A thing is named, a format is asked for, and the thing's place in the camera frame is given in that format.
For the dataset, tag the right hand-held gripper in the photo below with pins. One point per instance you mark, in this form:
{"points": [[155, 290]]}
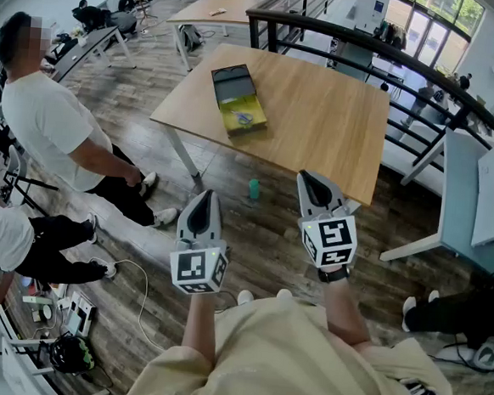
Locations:
{"points": [[331, 239]]}

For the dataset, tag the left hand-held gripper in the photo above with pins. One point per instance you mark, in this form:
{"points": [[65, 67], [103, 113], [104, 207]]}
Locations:
{"points": [[196, 267]]}

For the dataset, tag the yellow box with black lid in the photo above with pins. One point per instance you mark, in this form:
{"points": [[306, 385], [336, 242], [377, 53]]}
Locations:
{"points": [[234, 89]]}

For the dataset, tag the person's right forearm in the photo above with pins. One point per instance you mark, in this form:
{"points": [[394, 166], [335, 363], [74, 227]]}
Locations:
{"points": [[344, 311]]}

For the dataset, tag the person's left forearm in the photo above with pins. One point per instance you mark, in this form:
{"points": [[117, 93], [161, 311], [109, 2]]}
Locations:
{"points": [[199, 325]]}

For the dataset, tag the green bottle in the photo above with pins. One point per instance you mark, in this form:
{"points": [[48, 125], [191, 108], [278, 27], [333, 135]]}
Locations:
{"points": [[254, 189]]}

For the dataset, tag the black wristwatch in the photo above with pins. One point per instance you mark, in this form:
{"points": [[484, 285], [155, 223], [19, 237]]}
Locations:
{"points": [[333, 275]]}

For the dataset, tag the person's white shoe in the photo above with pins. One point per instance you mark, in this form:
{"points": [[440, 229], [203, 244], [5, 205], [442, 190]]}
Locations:
{"points": [[284, 293], [244, 297]]}

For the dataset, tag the pale blue desk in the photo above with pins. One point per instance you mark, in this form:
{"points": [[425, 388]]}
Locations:
{"points": [[455, 200]]}

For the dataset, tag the person's beige shirt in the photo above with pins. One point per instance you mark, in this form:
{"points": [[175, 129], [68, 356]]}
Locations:
{"points": [[285, 366]]}

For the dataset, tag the white flat panel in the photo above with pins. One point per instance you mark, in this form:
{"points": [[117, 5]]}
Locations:
{"points": [[490, 199]]}

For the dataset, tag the black and green helmet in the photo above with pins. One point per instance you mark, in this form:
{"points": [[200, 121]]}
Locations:
{"points": [[70, 354]]}

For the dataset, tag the black folding chair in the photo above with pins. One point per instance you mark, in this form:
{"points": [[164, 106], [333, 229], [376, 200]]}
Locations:
{"points": [[22, 183]]}

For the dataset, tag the glass entrance doors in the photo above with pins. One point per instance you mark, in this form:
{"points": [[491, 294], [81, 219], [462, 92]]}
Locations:
{"points": [[434, 32]]}

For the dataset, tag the dark desk with white legs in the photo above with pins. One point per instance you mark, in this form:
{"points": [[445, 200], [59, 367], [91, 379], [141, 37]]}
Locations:
{"points": [[86, 45]]}

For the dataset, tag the wooden table with white legs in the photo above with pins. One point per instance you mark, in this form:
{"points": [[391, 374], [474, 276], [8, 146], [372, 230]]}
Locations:
{"points": [[219, 9]]}

